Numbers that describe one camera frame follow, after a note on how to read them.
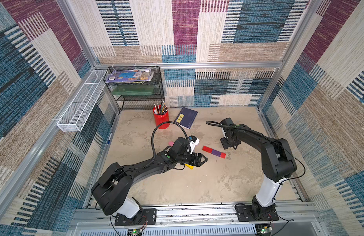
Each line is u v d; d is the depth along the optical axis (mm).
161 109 1024
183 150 668
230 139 724
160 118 999
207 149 967
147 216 732
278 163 497
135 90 969
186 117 1148
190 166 724
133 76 817
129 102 1191
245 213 734
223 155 939
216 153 959
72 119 700
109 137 1089
